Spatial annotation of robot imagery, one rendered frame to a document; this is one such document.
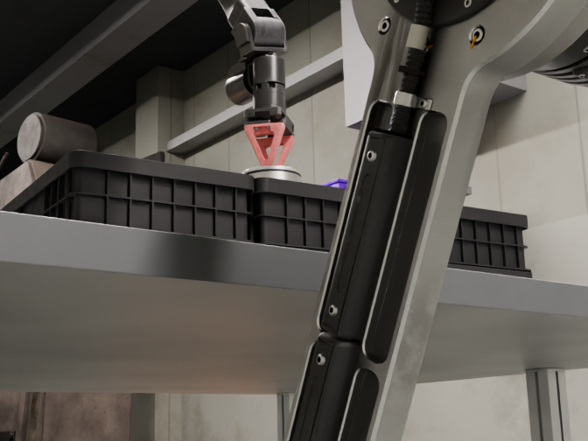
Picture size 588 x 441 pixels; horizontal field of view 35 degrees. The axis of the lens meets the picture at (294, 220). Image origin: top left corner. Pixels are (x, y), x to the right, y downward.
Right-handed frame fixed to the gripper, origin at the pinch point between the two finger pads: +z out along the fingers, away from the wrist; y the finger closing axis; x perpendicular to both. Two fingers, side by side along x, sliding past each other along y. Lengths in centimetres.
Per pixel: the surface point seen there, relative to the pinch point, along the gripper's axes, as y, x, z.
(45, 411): -286, -193, 31
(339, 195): 1.1, 11.9, 6.0
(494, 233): -25.1, 36.5, 8.6
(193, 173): 19.9, -6.8, 5.8
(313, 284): 62, 20, 30
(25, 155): -310, -224, -114
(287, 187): 8.2, 4.9, 5.9
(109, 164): 29.3, -16.2, 6.1
